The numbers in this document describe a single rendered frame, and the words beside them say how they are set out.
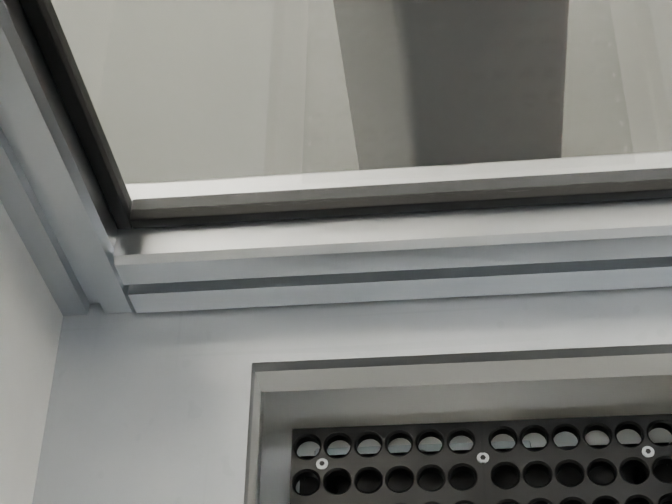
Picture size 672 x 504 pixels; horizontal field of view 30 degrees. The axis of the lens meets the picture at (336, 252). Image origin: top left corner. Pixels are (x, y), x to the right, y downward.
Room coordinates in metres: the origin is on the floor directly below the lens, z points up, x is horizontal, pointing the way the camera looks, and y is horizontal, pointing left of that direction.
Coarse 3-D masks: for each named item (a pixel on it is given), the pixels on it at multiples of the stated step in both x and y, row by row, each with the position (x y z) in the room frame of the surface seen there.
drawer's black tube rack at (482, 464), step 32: (320, 480) 0.25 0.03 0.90; (352, 480) 0.25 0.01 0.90; (384, 480) 0.25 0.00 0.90; (416, 480) 0.24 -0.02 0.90; (448, 480) 0.24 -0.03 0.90; (480, 480) 0.24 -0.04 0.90; (512, 480) 0.25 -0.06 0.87; (544, 480) 0.24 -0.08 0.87; (576, 480) 0.24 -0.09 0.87; (608, 480) 0.24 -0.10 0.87; (640, 480) 0.23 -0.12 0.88
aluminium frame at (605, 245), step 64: (0, 0) 0.34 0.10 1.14; (0, 64) 0.33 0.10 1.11; (64, 64) 0.35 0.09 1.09; (0, 128) 0.34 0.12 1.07; (64, 128) 0.34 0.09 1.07; (0, 192) 0.34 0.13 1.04; (64, 192) 0.33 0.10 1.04; (576, 192) 0.31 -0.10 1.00; (640, 192) 0.31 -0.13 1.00; (64, 256) 0.34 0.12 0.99; (128, 256) 0.33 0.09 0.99; (192, 256) 0.33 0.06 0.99; (256, 256) 0.32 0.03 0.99; (320, 256) 0.31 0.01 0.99; (384, 256) 0.31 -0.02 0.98; (448, 256) 0.31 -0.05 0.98; (512, 256) 0.30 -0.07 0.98; (576, 256) 0.30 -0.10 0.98; (640, 256) 0.29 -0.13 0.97
